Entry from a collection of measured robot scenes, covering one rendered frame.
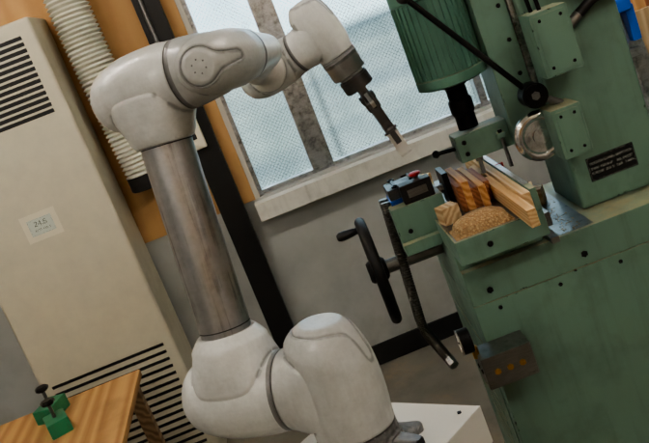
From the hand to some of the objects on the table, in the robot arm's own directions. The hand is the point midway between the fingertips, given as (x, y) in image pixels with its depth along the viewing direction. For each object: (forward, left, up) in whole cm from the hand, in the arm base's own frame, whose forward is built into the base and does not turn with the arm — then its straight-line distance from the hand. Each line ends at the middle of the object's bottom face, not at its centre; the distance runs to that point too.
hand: (399, 142), depth 210 cm
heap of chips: (-11, -20, -21) cm, 31 cm away
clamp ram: (+7, -2, -20) cm, 21 cm away
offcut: (-4, -10, -21) cm, 24 cm away
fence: (+16, -16, -20) cm, 30 cm away
